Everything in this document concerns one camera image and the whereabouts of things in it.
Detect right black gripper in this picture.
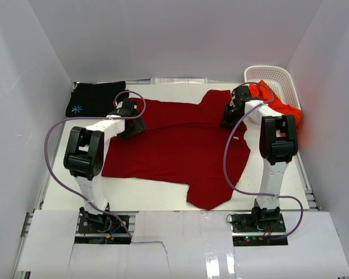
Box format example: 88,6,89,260
220,104,244,131

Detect red t shirt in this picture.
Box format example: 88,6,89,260
102,90,250,210

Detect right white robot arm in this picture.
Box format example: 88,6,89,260
221,83,298,233

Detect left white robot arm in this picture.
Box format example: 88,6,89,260
63,98,146,233

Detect orange t shirt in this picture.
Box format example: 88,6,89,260
249,80,302,131

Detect white papers at back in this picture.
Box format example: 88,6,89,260
151,78,208,84

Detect folded black t shirt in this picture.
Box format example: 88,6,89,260
65,81,126,117

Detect white plastic basket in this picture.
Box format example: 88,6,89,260
244,65,301,110

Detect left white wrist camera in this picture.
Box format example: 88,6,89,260
113,101,123,109

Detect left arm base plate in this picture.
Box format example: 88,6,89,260
74,208,131,245

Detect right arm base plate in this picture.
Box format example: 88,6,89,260
226,213,289,247

